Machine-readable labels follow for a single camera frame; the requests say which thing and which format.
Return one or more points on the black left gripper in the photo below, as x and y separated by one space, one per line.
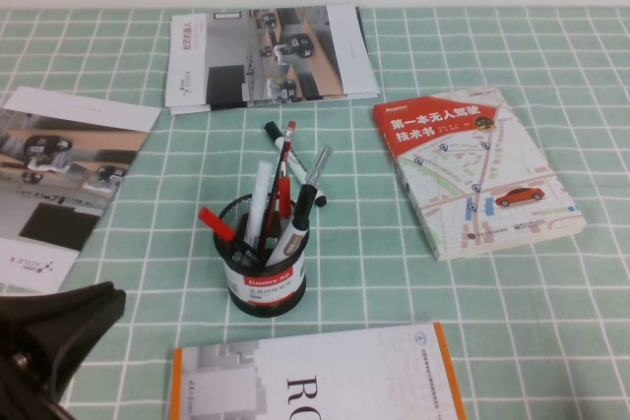
24 385

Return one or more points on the clear transparent pen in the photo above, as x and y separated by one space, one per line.
317 166

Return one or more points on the black mesh pen holder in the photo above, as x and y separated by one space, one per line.
266 292

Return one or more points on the white pen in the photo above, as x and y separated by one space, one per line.
261 194

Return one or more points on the red barrel pen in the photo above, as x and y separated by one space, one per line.
284 196

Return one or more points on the robot photo brochure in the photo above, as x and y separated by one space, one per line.
74 169
315 100
275 56

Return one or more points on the red capped marker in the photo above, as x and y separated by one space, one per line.
216 224

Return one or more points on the grey label black cap marker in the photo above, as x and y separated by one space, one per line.
290 245

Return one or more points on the black capped marker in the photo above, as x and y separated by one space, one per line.
306 198

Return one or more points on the red pencil with eraser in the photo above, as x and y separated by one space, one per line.
286 152

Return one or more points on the white marker black cap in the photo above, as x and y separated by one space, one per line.
300 167

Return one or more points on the orange edged white book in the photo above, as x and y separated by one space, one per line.
344 380

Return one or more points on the red map cover book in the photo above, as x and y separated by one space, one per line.
467 169

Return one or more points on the green checked tablecloth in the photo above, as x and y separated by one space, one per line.
541 317

